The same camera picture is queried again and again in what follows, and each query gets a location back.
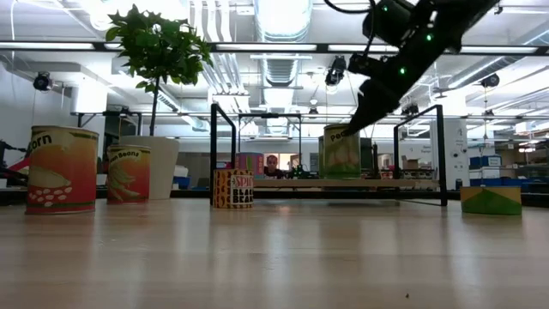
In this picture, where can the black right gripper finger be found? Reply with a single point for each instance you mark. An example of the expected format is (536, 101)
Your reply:
(381, 107)
(362, 109)

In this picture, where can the green pears can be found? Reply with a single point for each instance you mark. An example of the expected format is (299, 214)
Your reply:
(341, 159)

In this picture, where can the low green yellow tin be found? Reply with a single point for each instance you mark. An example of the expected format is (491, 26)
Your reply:
(491, 204)

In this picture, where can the spicy black beans can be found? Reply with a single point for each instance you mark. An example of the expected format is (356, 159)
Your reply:
(233, 191)

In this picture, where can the orange green beans can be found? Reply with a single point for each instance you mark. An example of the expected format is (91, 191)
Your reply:
(128, 176)

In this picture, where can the red corn can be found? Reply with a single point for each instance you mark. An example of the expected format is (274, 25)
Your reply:
(63, 171)

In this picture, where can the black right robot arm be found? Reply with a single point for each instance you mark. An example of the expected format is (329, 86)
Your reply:
(450, 21)

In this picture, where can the wooden shelf board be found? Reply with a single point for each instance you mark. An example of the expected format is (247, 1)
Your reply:
(300, 183)

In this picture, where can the brown cardboard box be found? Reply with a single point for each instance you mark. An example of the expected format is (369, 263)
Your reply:
(411, 164)

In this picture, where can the black overhead light beam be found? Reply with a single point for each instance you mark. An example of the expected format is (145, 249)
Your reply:
(321, 48)

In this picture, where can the white background pillar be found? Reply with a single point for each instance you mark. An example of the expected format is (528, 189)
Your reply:
(454, 141)

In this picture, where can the black ceiling spotlight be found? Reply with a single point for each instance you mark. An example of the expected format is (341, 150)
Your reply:
(43, 81)
(490, 80)

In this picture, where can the person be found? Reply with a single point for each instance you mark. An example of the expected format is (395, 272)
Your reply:
(272, 165)

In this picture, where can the blue storage box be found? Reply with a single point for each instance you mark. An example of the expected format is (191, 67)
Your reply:
(484, 161)

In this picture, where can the pink teal-rimmed can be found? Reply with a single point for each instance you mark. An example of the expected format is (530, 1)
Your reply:
(251, 165)

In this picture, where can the row of blue bins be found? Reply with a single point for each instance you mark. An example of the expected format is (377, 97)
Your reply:
(506, 184)

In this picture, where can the white plant pot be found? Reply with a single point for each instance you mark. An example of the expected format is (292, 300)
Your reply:
(165, 167)

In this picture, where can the green leafy potted tree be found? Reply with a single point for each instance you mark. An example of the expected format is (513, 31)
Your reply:
(158, 47)

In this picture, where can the red black background robot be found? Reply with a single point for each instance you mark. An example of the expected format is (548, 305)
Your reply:
(17, 165)

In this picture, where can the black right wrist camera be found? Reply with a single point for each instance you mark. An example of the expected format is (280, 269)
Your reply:
(364, 64)

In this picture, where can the black hanging overhead camera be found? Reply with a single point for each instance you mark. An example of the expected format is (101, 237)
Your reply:
(336, 70)

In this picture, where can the silver ceiling ventilation duct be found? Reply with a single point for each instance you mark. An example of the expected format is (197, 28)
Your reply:
(283, 17)

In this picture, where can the black metal shelf frame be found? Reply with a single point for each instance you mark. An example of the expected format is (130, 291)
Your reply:
(213, 150)

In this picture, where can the black table edge rail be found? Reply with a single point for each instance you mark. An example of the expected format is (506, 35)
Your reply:
(128, 195)

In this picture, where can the black background table frame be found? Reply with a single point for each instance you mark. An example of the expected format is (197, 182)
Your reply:
(107, 113)

